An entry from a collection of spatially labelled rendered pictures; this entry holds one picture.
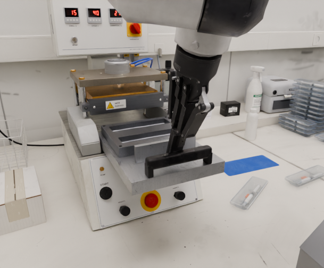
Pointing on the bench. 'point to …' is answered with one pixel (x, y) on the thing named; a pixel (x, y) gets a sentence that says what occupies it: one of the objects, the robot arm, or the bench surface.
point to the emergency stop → (151, 200)
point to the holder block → (135, 134)
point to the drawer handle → (177, 158)
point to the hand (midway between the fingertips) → (176, 141)
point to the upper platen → (117, 90)
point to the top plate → (118, 73)
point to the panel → (95, 170)
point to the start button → (106, 193)
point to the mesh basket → (12, 145)
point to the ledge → (233, 122)
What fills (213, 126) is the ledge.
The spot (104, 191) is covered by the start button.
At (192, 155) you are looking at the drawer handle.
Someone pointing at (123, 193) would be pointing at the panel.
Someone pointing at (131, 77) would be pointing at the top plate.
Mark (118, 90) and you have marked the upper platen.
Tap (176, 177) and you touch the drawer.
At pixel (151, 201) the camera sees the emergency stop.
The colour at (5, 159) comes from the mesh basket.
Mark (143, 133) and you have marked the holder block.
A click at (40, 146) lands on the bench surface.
